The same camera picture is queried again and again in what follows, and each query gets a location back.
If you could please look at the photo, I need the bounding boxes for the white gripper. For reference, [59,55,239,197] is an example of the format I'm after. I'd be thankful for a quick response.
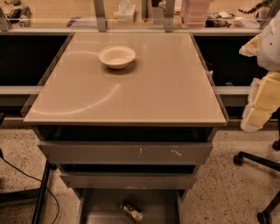
[239,11,280,132]

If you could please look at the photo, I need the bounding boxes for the orange soda can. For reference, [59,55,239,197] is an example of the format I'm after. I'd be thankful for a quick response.
[120,203,144,223]

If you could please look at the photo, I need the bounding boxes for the beige cabinet counter top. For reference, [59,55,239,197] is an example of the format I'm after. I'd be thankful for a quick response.
[24,32,227,127]

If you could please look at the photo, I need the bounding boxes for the grey bottom drawer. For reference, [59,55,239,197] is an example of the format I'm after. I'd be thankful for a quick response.
[76,189,183,224]

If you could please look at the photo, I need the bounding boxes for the grey drawer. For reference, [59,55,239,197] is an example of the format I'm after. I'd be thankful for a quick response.
[61,164,196,189]
[38,125,217,166]
[76,189,183,224]

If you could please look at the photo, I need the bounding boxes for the grey middle drawer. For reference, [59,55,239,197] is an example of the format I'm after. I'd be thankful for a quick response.
[61,164,196,189]

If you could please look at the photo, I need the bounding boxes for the grey top drawer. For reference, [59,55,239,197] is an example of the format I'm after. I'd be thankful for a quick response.
[38,125,217,166]

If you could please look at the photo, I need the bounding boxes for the pink stacked trays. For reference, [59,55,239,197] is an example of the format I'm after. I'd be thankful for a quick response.
[179,0,213,28]

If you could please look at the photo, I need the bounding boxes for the white paper bowl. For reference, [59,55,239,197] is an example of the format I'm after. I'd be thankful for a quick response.
[98,45,136,69]

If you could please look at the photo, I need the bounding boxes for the black office chair base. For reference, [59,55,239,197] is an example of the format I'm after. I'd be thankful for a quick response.
[233,139,280,224]

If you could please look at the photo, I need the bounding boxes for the white tissue box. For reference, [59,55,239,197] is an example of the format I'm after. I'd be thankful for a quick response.
[117,0,137,22]

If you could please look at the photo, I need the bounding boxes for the dark devices on desk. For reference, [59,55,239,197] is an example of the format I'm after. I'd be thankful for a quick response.
[7,6,32,27]

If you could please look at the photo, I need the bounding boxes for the right metal post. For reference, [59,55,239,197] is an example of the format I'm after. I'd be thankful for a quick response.
[164,0,175,32]

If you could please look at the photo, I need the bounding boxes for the metal post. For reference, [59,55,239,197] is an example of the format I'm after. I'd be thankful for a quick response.
[93,0,107,32]
[164,0,175,32]

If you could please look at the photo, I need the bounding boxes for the left metal post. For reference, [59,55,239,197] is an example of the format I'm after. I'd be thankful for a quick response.
[93,0,107,32]

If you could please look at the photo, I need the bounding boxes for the black floor cable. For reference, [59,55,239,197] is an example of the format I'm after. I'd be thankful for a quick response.
[0,148,60,224]

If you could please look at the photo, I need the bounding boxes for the black metal stand frame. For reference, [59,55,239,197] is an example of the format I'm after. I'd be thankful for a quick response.
[0,161,56,224]

